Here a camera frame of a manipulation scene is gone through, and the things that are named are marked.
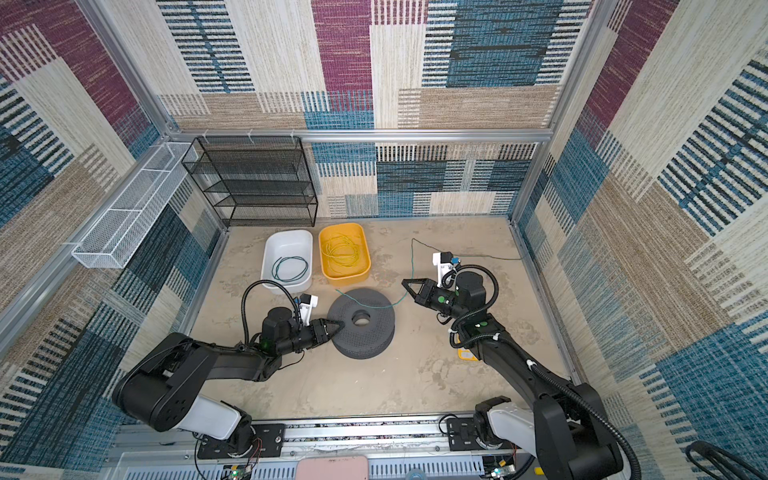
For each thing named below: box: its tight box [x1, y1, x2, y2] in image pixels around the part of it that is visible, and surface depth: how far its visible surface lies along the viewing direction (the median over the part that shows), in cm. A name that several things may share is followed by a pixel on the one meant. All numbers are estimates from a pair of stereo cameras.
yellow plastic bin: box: [318, 222, 371, 287], surface depth 109 cm
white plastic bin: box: [261, 229, 314, 295], surface depth 110 cm
